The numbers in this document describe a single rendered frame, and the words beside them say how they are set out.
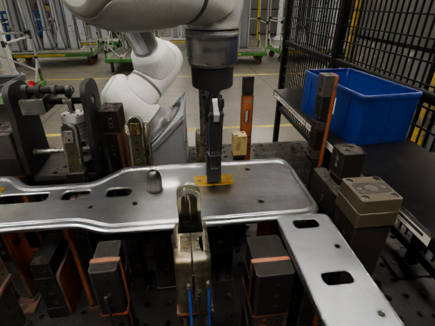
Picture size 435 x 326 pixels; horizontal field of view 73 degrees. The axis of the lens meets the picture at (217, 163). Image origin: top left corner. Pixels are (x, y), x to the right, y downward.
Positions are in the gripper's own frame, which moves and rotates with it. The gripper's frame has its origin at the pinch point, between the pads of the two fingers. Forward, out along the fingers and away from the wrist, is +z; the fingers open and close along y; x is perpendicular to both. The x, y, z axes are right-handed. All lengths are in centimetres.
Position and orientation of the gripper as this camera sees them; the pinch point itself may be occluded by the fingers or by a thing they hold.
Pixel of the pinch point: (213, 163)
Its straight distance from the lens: 61.6
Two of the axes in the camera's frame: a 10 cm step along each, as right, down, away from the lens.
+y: 1.2, 4.8, -8.7
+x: 9.9, -0.6, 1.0
